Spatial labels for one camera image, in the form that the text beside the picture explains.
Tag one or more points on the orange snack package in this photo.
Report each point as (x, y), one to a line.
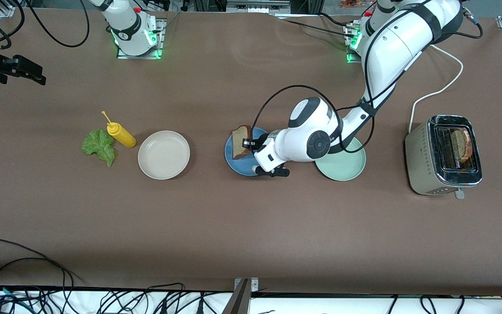
(353, 3)

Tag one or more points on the green round plate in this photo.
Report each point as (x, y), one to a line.
(342, 168)

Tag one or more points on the silver two-slot toaster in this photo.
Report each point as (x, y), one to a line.
(421, 161)

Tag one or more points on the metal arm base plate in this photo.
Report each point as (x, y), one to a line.
(160, 41)
(352, 59)

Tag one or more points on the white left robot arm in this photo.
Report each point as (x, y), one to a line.
(390, 48)

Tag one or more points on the brown bread slice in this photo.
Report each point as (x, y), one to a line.
(239, 146)
(460, 146)

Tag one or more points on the green lettuce leaf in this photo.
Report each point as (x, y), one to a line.
(98, 146)

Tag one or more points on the grey metal box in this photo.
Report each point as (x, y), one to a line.
(257, 6)

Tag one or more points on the white round plate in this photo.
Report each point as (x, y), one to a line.
(164, 155)

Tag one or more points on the metal table edge bracket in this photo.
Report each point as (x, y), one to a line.
(242, 301)

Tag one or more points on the yellow squeeze bottle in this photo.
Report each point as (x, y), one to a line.
(122, 136)

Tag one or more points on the blue round plate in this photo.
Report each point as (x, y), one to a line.
(240, 166)

